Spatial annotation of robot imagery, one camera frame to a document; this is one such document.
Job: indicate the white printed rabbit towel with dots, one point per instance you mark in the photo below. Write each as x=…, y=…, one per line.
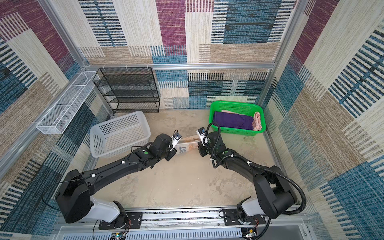
x=187, y=144

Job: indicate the pink towel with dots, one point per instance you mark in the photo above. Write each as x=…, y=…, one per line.
x=257, y=120

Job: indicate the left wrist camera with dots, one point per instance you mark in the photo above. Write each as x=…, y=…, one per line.
x=175, y=138

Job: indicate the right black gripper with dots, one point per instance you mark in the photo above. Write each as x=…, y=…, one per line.
x=203, y=152

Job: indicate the purple towel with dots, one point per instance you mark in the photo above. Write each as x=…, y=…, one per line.
x=235, y=121

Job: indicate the white wire mesh tray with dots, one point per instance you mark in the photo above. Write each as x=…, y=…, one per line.
x=57, y=119

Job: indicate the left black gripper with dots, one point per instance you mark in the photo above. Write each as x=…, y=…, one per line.
x=171, y=154

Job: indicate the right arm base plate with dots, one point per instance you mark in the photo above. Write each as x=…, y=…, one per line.
x=231, y=218

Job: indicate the white plastic laundry basket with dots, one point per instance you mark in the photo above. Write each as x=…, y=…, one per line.
x=116, y=136

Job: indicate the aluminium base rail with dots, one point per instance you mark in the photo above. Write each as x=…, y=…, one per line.
x=194, y=223

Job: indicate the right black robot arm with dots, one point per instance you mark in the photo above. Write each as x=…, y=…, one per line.
x=276, y=194

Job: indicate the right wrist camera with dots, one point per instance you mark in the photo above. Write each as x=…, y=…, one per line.
x=203, y=136

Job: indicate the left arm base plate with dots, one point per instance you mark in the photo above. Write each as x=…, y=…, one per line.
x=130, y=220

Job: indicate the black wire mesh shelf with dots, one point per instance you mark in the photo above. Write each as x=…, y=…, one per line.
x=128, y=90

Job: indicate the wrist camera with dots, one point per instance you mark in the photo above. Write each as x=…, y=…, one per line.
x=175, y=138
x=203, y=136

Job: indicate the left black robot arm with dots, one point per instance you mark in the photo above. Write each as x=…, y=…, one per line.
x=75, y=195

